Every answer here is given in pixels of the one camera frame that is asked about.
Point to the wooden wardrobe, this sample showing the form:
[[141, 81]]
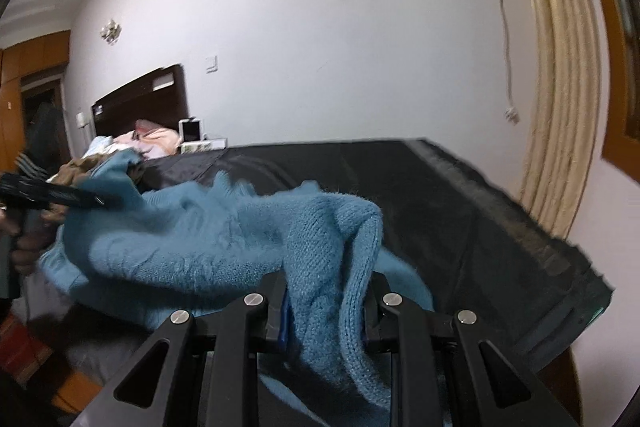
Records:
[[27, 69]]

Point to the beige curtain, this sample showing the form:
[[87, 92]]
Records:
[[563, 128]]

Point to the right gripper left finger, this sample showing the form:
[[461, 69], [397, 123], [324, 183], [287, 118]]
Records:
[[198, 371]]

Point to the light blue quilt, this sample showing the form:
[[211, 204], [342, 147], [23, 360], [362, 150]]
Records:
[[104, 145]]

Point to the person left hand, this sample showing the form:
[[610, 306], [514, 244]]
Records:
[[28, 242]]

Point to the pink pillow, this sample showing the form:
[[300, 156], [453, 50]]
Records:
[[151, 140]]

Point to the wooden window frame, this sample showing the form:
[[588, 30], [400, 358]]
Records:
[[621, 141]]

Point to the white wall switch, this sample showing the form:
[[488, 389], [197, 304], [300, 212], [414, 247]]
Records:
[[211, 64]]

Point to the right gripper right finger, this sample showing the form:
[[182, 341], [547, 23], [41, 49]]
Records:
[[451, 370]]

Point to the black satin table cover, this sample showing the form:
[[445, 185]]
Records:
[[473, 246]]

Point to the blue fuzzy sweater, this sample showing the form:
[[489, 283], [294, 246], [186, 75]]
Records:
[[197, 248]]

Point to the brown knit sweater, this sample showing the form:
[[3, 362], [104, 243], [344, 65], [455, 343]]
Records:
[[74, 173]]

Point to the white tablet device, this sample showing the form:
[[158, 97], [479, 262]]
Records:
[[191, 129]]

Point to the dark wooden headboard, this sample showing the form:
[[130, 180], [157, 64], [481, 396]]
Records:
[[158, 96]]

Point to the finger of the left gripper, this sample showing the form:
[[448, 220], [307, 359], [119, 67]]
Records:
[[22, 192]]

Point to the wall lamp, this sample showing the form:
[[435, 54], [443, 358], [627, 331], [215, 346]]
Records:
[[110, 32]]

